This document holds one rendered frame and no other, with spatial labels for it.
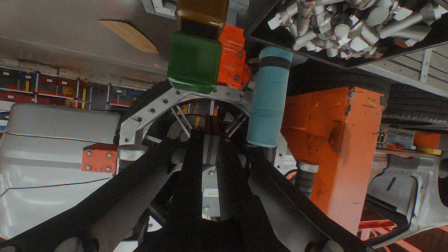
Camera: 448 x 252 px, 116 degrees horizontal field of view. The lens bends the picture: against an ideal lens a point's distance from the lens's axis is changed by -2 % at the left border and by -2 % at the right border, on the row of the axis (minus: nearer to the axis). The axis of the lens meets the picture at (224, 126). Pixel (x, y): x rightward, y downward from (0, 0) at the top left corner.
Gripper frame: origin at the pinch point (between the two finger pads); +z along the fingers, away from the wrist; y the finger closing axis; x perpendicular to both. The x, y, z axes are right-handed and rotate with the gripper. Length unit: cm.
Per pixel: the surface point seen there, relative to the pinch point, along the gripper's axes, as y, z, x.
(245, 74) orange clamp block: 11.0, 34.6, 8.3
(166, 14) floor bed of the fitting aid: -32, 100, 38
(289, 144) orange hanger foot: 43, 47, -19
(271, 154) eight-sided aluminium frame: 27.5, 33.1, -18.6
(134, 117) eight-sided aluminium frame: -19.7, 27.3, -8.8
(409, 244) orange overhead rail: 575, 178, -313
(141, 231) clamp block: -8.9, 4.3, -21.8
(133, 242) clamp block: -9.4, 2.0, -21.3
